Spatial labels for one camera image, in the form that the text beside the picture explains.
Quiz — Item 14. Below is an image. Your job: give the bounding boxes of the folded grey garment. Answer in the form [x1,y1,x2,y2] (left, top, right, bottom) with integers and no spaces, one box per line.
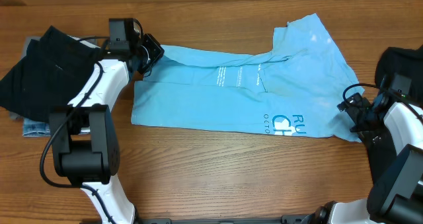
[9,34,99,121]

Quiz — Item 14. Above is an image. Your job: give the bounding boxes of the black t-shirt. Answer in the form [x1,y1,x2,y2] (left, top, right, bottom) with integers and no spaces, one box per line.
[367,47,422,182]

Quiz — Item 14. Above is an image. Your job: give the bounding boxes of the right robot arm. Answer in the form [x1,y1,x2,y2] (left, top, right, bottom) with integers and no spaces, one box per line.
[310,73,422,223]

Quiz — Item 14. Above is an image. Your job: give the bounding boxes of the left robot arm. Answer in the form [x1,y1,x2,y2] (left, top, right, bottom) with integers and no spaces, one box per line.
[39,18,165,223]

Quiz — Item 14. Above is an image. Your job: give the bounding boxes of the right black cable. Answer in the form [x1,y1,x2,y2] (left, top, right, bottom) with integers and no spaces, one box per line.
[342,83,423,126]

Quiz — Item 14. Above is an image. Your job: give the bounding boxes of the left black cable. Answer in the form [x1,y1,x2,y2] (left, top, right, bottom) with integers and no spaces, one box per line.
[38,35,120,224]

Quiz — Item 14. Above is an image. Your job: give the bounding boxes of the black cable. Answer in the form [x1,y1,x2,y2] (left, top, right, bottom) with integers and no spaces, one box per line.
[342,83,423,126]
[38,35,120,224]

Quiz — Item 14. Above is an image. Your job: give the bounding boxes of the folded blue jeans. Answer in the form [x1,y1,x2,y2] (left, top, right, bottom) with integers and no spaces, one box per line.
[22,118,50,137]

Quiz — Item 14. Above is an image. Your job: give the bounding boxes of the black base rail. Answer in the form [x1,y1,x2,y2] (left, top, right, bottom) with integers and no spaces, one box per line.
[134,207,329,224]

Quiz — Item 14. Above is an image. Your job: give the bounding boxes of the folded black pants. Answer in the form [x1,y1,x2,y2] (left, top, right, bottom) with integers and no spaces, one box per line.
[1,26,100,123]

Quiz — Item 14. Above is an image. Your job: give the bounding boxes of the light blue t-shirt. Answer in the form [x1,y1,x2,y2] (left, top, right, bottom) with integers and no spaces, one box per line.
[131,14,363,141]

